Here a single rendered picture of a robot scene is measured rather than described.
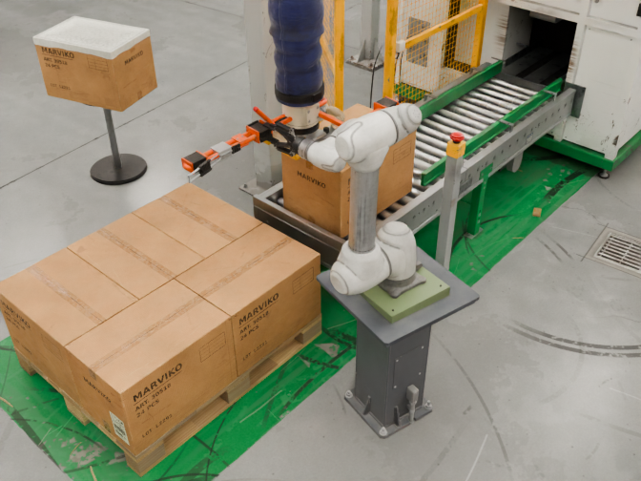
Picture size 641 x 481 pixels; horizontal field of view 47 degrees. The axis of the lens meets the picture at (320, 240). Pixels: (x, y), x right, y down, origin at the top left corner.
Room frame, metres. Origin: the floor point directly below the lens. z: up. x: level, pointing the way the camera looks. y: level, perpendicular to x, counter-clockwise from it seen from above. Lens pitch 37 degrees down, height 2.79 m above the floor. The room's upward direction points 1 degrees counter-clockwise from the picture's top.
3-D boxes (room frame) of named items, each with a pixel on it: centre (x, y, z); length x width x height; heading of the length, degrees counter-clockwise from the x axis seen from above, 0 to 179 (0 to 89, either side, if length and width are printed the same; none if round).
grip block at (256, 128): (2.90, 0.27, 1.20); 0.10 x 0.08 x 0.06; 44
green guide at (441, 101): (4.37, -0.73, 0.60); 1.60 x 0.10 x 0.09; 138
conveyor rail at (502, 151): (3.71, -0.93, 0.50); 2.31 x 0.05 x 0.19; 138
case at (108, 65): (4.54, 1.44, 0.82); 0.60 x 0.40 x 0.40; 65
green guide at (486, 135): (4.01, -1.13, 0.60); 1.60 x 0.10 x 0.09; 138
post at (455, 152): (3.15, -0.67, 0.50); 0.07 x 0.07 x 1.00; 48
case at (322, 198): (3.32, -0.16, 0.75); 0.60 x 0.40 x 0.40; 137
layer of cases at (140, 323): (2.75, 0.77, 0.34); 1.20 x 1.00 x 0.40; 138
